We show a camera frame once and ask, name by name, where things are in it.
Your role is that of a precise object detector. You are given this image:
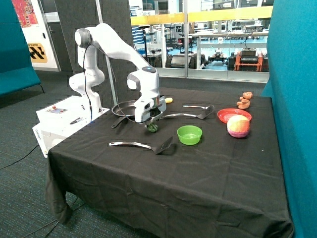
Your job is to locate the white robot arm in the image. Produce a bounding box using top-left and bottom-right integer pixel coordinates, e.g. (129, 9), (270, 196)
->
(69, 23), (166, 132)

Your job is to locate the black tablecloth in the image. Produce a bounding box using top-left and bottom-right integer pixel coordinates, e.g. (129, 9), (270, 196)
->
(45, 97), (295, 238)

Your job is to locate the black frying pan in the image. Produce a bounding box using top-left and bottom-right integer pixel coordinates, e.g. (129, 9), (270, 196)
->
(111, 100), (136, 128)

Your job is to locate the red plastic plate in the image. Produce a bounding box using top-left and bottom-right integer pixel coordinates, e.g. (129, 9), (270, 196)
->
(217, 108), (252, 123)

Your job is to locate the yellow toy corn cob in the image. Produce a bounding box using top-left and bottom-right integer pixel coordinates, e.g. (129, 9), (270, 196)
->
(165, 98), (173, 104)

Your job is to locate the middle black slotted spatula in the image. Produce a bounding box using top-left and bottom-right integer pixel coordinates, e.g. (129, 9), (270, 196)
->
(161, 105), (214, 119)

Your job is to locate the teal partition right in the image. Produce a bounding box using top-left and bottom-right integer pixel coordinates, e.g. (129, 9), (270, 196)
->
(262, 0), (317, 238)

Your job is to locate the black floor cable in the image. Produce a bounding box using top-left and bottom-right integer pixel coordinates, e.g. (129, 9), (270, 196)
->
(0, 145), (40, 171)

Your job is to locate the brown teddy bear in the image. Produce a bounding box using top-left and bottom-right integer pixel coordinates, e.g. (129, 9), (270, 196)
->
(236, 92), (253, 110)

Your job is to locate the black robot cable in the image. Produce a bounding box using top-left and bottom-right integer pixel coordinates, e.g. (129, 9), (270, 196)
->
(83, 42), (139, 124)

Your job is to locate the black slotted spatula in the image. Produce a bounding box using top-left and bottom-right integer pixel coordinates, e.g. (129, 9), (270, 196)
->
(161, 105), (214, 119)
(108, 136), (174, 154)

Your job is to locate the near black slotted spatula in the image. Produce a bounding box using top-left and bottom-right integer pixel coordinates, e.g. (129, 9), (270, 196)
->
(108, 136), (174, 154)

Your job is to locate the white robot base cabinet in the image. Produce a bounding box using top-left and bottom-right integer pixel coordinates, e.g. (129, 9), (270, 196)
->
(32, 96), (109, 158)

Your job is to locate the green plastic bowl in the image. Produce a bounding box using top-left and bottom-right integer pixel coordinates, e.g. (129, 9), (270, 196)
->
(177, 125), (203, 145)

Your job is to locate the red poster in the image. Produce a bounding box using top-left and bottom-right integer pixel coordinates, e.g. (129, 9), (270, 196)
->
(12, 0), (39, 28)

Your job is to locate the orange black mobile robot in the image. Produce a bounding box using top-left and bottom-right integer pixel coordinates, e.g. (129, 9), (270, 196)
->
(233, 48), (269, 72)

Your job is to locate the teal sofa left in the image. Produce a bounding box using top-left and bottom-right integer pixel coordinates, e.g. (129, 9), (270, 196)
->
(0, 0), (41, 95)

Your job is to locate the multicolour soft ball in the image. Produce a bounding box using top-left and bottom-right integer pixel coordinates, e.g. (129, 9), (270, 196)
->
(226, 115), (250, 138)

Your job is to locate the green toy bell pepper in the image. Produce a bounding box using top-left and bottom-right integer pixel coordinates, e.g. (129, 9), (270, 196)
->
(147, 123), (158, 133)

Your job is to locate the yellow black warning sign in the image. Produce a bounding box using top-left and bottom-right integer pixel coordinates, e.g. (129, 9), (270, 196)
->
(28, 43), (48, 63)

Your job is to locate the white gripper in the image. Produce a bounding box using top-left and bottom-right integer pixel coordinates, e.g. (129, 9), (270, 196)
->
(134, 96), (166, 129)

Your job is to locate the black tripod stand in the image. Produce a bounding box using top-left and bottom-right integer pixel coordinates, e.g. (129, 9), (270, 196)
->
(138, 24), (150, 61)

